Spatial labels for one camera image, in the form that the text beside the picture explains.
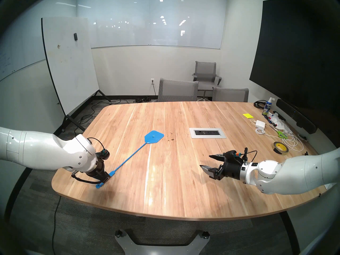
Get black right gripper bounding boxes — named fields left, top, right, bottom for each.
left=199, top=152, right=244, bottom=181

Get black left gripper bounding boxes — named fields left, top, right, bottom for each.
left=86, top=159, right=111, bottom=185

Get blue plastic fly swatter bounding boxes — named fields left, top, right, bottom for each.
left=96, top=130, right=165, bottom=189

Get silver table power outlet box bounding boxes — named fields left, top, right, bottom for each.
left=189, top=128, right=227, bottom=139

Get black and yellow tape roll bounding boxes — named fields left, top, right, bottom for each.
left=273, top=141, right=289, bottom=155

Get grey mesh office chair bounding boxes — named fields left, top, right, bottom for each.
left=212, top=87, right=249, bottom=103
left=158, top=78, right=199, bottom=102

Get clear bag of markers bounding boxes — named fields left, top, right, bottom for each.
left=266, top=112, right=292, bottom=133

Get whiteboard cleaner spray bottle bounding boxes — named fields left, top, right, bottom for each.
left=262, top=97, right=275, bottom=116

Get black video sound bar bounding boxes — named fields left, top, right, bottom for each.
left=276, top=99, right=318, bottom=134

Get grey office chair with armrests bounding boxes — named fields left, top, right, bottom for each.
left=192, top=61, right=222, bottom=101

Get mobile whiteboard on black stand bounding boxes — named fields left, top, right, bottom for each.
left=41, top=17, right=112, bottom=133

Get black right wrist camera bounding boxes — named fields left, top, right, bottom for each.
left=225, top=150, right=243, bottom=161

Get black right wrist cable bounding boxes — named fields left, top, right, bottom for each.
left=240, top=147, right=257, bottom=163

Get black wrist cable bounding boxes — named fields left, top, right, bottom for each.
left=240, top=147, right=257, bottom=163
left=87, top=137, right=105, bottom=153

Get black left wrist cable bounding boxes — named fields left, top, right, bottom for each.
left=87, top=137, right=105, bottom=153

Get white charging cable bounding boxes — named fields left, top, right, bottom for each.
left=250, top=120, right=304, bottom=152

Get long black power cord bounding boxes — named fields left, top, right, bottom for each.
left=70, top=99, right=133, bottom=141

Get green handled scissors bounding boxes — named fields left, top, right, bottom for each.
left=269, top=125, right=288, bottom=139

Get thin black floor cord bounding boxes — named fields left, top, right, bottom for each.
left=52, top=196, right=62, bottom=255

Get large black wall screen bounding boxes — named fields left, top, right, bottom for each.
left=249, top=0, right=340, bottom=147

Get large glass wall whiteboard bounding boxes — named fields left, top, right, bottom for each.
left=76, top=0, right=227, bottom=50

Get glass wall board with handwriting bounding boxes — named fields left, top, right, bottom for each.
left=0, top=0, right=77, bottom=82

